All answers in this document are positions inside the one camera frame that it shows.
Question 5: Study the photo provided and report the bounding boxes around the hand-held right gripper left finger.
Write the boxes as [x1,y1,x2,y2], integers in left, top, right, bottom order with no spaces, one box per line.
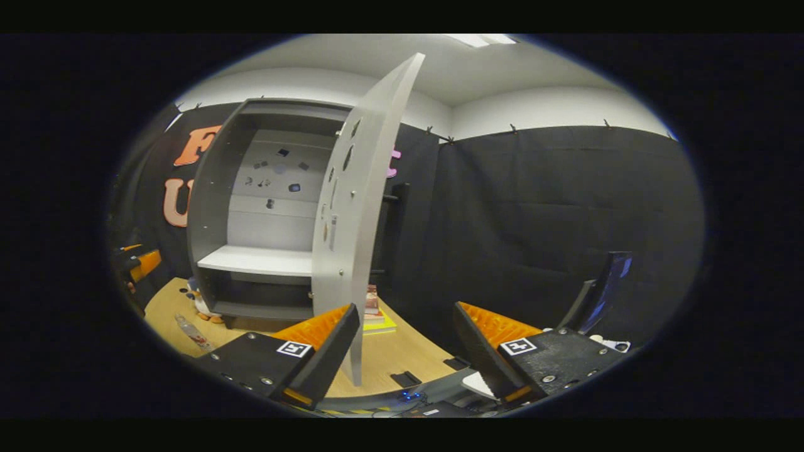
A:
[195,304,360,412]

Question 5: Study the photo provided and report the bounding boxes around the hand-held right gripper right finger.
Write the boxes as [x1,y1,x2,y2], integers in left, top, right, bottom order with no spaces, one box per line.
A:
[452,301,629,410]

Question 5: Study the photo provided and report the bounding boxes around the clear plastic bottle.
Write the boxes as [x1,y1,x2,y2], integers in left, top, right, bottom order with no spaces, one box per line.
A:
[174,314,216,352]

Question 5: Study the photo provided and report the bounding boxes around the grey cabinet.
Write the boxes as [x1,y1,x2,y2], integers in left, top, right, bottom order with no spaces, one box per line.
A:
[186,97,379,331]

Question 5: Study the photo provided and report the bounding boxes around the black door handle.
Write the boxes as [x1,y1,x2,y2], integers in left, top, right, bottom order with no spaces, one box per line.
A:
[379,182,413,281]

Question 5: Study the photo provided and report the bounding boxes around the stack of books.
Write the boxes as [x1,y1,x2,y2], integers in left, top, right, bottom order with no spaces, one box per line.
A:
[362,285,398,336]

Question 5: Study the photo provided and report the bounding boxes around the penguin plush toy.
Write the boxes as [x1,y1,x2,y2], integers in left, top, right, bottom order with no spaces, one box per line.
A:
[186,277,225,325]

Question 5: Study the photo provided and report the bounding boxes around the grey device with blue lights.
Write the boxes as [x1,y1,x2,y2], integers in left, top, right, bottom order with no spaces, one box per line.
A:
[314,375,479,416]

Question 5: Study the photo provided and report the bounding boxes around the black backdrop cloth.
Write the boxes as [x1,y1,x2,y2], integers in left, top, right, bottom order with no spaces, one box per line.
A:
[110,100,705,353]

